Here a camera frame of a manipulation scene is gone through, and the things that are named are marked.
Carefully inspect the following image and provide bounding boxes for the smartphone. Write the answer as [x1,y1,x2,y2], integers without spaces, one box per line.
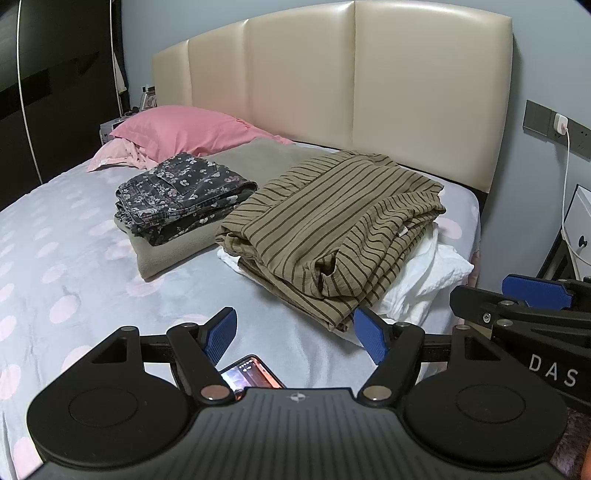
[217,354,284,401]

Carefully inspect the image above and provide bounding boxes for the dark floral pants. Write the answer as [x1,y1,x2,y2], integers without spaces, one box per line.
[115,152,259,245]

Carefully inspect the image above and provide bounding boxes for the black wardrobe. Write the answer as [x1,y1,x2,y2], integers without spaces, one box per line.
[0,0,127,208]

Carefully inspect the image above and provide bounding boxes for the cream padded headboard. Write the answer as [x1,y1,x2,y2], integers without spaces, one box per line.
[151,0,515,195]

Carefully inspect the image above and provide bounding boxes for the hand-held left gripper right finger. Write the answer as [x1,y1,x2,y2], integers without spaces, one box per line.
[352,307,509,405]

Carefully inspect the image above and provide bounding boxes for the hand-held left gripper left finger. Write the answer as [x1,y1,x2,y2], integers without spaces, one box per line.
[88,307,238,404]

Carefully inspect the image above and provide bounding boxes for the small bedside table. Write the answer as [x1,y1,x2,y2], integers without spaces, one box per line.
[99,84,160,140]

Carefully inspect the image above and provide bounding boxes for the white charging cable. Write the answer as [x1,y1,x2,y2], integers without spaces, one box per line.
[558,134,591,271]

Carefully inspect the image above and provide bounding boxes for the white drawer nightstand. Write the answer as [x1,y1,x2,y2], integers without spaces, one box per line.
[536,184,591,282]

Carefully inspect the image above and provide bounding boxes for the grey wall socket panel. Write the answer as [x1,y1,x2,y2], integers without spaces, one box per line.
[522,99,591,162]

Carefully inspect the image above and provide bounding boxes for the purple fluffy cloth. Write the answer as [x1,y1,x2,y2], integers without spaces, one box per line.
[549,408,591,480]

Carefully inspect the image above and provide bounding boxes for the light pink cloth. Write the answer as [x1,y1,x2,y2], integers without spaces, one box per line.
[87,138,160,172]

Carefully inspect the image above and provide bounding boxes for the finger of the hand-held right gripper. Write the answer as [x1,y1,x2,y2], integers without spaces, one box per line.
[449,285,591,330]
[502,274,591,311]

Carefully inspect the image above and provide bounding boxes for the pink pillow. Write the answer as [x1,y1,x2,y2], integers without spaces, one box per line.
[110,104,296,160]

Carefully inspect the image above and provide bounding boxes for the brown striped shirt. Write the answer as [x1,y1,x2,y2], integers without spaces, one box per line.
[215,151,446,332]

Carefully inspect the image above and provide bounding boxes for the grey-beige folded cloth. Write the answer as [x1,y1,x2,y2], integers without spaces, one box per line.
[113,138,342,280]

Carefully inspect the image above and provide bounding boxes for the white garment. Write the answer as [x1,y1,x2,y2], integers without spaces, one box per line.
[217,226,475,347]

